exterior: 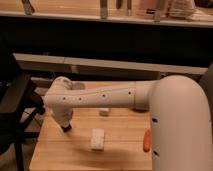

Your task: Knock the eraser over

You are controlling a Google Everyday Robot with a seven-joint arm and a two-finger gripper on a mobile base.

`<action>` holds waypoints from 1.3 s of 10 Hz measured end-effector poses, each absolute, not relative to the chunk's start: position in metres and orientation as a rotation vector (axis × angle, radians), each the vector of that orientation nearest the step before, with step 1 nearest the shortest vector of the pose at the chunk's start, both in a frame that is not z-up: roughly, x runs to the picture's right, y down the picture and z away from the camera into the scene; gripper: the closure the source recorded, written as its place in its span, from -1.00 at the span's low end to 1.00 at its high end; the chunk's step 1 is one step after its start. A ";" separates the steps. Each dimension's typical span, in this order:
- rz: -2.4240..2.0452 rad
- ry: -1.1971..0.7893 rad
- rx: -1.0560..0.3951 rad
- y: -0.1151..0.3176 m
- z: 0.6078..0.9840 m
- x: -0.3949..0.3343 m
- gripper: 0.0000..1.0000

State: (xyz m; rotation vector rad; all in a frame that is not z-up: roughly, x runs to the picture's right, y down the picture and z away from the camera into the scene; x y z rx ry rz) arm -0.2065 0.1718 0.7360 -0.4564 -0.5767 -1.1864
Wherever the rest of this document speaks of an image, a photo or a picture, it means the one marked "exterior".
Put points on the small white block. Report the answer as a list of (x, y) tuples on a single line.
[(104, 111)]

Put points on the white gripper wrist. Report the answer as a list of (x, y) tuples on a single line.
[(63, 118)]

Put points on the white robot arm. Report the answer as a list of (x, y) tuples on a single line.
[(181, 125)]

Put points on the white eraser block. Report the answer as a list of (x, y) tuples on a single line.
[(97, 139)]

